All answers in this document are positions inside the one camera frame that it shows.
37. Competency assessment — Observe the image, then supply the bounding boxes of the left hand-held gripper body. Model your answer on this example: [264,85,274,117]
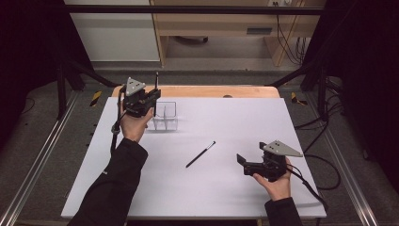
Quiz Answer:
[120,76,153,119]

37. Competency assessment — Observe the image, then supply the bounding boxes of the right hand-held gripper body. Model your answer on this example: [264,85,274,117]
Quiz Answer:
[244,139,304,183]

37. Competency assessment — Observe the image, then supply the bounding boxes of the black pen with silver tip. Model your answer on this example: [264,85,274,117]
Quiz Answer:
[185,140,216,169]
[152,72,159,118]

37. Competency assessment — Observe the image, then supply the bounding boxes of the clear plastic divided organizer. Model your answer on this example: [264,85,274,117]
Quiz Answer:
[145,101,179,132]

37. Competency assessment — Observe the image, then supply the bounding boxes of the person's left hand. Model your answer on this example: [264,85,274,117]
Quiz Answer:
[120,103,153,144]

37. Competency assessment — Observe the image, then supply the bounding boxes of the person's right hand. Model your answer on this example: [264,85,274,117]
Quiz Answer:
[252,158,293,202]

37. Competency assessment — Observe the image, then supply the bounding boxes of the yellow black tape strip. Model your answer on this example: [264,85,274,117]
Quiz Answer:
[290,91,309,106]
[88,89,104,108]

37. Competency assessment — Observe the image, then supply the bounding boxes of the wooden table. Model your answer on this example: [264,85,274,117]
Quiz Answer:
[111,85,280,99]

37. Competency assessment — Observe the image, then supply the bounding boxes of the white table cover board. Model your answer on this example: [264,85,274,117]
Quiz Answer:
[60,96,327,219]

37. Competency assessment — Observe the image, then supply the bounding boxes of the white cabinet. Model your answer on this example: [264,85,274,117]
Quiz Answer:
[63,0,161,62]

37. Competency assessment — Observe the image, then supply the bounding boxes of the black curved object under desk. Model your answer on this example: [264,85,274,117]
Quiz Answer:
[173,35,210,45]

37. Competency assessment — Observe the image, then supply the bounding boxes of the black metal stand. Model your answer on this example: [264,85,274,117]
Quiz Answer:
[56,57,122,121]
[264,57,331,122]

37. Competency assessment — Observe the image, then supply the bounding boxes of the light wooden desk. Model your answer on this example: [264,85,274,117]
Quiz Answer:
[150,0,327,68]

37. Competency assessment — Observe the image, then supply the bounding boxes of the black curtain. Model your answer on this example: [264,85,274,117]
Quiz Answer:
[0,0,93,152]
[300,0,399,193]

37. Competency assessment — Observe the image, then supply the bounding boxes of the white power strip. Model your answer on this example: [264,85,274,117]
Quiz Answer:
[267,0,295,8]

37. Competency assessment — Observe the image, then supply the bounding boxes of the left hand-held gripper black cable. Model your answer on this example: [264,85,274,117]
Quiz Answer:
[109,86,127,155]

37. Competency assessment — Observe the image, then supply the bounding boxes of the hand-held gripper black cable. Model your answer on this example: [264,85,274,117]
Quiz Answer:
[285,162,329,212]
[109,86,127,155]

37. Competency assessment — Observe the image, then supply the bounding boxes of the right hand-held gripper black cable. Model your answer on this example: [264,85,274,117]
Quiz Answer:
[285,162,329,212]

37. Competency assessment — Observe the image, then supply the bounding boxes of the aluminium floor rail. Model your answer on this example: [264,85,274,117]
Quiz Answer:
[304,92,379,226]
[0,90,80,226]

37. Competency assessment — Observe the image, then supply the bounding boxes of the black floor cables bundle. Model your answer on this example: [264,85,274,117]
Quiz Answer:
[294,77,345,153]

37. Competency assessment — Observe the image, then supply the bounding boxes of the black floor cable loop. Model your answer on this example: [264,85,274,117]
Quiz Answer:
[304,153,342,191]

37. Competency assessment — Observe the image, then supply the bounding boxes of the black horizontal frame bar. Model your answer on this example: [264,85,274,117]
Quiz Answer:
[64,4,327,16]

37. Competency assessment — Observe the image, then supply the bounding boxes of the hanging black cables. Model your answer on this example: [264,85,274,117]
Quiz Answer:
[275,13,308,66]

